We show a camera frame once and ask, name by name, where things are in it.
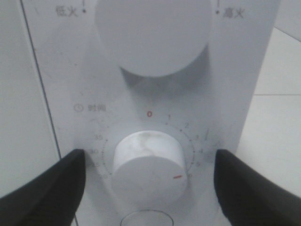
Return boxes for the white microwave knob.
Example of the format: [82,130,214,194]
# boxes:
[94,0,212,88]
[111,130,188,205]

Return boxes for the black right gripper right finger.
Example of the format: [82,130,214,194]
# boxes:
[214,149,301,226]

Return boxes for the round white door release button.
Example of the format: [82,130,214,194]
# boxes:
[120,209,174,226]

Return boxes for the white microwave door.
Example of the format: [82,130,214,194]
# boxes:
[0,0,59,196]

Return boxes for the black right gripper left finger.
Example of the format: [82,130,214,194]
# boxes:
[0,149,85,226]

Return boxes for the white microwave oven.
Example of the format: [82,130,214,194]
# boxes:
[0,0,280,226]

